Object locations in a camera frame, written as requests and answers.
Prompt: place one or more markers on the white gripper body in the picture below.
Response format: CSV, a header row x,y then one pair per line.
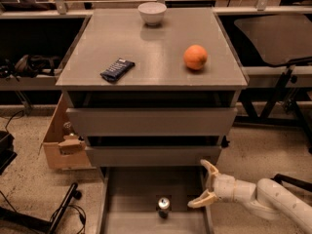
x,y
226,186

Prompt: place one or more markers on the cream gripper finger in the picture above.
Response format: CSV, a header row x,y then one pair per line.
x,y
205,199
212,172

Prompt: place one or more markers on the redbull can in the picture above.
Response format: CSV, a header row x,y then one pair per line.
x,y
164,206

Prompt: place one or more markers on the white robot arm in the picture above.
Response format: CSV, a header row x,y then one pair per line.
x,y
266,198

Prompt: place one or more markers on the grey bottom drawer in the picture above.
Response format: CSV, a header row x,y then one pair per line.
x,y
130,201

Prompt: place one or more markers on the grey drawer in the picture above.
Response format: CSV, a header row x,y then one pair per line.
x,y
148,122
151,156
130,201

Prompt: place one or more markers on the grey drawer cabinet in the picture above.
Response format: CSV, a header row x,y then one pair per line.
x,y
160,78

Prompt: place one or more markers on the grey middle drawer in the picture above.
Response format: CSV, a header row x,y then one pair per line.
x,y
151,156

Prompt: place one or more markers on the grey top drawer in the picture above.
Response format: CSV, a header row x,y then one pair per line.
x,y
148,122

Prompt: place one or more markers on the orange fruit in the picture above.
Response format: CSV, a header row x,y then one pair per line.
x,y
195,57

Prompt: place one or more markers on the dark blue snack bar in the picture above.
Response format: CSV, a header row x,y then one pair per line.
x,y
117,69

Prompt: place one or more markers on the cardboard box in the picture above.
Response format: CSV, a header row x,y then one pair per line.
x,y
62,148

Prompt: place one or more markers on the black office chair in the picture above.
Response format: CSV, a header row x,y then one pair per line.
x,y
280,41

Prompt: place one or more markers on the white bowl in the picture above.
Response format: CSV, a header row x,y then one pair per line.
x,y
152,13

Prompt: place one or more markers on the black box at left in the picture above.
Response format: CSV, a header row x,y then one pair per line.
x,y
7,153

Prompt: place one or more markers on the black headphones on shelf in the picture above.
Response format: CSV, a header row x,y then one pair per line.
x,y
30,66

